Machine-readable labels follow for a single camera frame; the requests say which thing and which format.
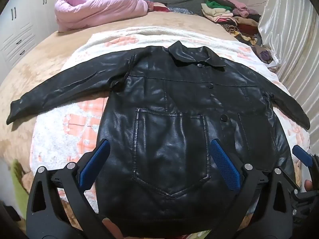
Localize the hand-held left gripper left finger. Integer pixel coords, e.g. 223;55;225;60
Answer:
25;139;111;239

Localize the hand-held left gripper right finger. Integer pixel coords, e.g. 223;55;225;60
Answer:
211;139;297;239

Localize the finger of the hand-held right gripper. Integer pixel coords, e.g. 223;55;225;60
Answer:
292;145;319;172

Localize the black leather jacket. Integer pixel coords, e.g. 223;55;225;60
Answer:
6;40;311;234

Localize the plastic bag of clothes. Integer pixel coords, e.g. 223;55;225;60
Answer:
252;43;280;66

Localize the pile of folded clothes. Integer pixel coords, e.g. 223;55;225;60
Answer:
201;0;262;46

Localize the person's left hand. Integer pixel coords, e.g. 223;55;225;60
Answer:
102;217;124;239

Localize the white orange bear-print blanket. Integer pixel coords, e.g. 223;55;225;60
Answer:
29;26;311;239

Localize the green fleece garment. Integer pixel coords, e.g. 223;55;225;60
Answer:
10;159;32;210

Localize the beige plush bed cover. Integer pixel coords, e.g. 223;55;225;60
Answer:
0;11;250;180

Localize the white satin curtain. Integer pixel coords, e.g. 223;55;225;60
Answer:
258;0;319;120

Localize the pink quilted comforter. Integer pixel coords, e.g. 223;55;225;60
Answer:
54;0;150;33

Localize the white wardrobe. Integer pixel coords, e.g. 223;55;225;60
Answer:
0;0;59;63

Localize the red crumpled cloth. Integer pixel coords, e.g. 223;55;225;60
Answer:
150;2;172;13

